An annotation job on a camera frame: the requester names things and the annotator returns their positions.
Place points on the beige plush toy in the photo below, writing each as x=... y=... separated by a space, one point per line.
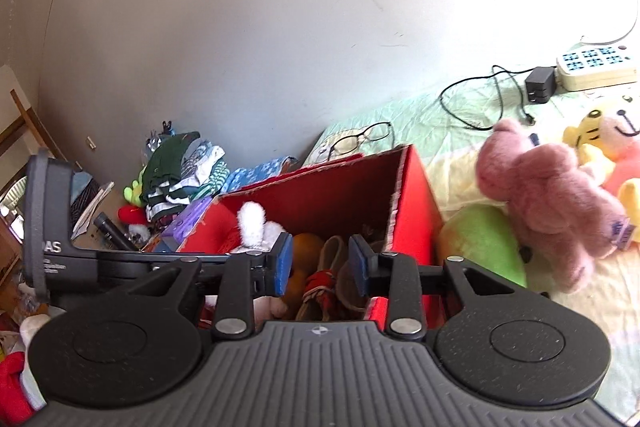
x=345 y=272

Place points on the yellow tiger plush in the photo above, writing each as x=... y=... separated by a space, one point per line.
x=582 y=132

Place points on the white paper sheet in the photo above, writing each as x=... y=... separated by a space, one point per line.
x=92 y=212

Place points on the dark green garment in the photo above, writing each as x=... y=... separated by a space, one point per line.
x=167 y=157

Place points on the white long-eared plush toy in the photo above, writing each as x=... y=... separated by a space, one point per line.
x=252 y=222

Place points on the wooden furniture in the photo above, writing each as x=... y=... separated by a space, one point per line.
x=30 y=122

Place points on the blue patterned towel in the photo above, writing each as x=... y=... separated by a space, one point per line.
x=250 y=174

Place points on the pile of folded clothes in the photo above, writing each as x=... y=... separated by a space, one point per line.
x=200 y=167

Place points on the printed bed sheet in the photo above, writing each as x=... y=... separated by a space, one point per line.
x=450 y=147

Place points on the green mushroom plush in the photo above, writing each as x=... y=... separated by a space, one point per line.
x=480 y=237

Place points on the person's left hand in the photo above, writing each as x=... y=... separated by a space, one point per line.
x=34 y=327

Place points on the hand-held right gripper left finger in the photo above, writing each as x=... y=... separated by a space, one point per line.
x=283 y=264

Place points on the white power strip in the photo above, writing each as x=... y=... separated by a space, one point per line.
x=590 y=77

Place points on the black cylinder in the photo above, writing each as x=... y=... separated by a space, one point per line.
x=112 y=232

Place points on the green frog toy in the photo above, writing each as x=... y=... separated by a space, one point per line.
x=134 y=194

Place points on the orange-brown plush toy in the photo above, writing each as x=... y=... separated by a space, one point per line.
x=306 y=252

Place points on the pink teddy bear plush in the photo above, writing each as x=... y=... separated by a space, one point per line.
x=540 y=187

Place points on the red plush toy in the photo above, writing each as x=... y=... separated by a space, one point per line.
x=131 y=214

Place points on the red storage box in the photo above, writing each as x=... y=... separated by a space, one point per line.
x=325 y=187

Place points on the black-framed glasses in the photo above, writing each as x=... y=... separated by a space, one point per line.
x=375 y=133

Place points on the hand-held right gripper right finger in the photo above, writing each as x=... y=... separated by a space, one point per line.
x=358 y=264

